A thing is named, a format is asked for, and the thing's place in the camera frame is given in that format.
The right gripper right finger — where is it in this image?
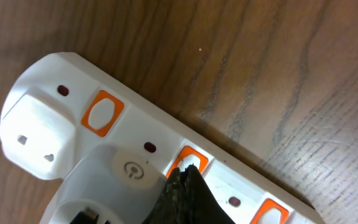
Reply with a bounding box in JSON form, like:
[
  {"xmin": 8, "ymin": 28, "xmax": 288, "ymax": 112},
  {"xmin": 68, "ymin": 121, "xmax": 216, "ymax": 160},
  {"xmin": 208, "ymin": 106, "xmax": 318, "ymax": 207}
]
[{"xmin": 187, "ymin": 165, "xmax": 234, "ymax": 224}]

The white power strip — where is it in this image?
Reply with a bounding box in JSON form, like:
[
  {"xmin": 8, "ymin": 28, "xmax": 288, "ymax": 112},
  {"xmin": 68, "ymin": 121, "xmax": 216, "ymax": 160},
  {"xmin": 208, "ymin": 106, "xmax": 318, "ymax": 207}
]
[{"xmin": 0, "ymin": 52, "xmax": 322, "ymax": 223}]

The white USB charger adapter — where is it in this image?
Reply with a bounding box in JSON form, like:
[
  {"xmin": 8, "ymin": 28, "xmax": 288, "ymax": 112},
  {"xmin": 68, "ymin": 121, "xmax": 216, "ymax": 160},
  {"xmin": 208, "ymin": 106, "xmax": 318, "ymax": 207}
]
[{"xmin": 41, "ymin": 145, "xmax": 167, "ymax": 223}]

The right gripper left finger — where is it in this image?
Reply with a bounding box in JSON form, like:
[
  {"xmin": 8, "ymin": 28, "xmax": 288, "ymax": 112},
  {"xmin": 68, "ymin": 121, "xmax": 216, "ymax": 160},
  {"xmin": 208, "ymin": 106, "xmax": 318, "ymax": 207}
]
[{"xmin": 143, "ymin": 168, "xmax": 191, "ymax": 224}]

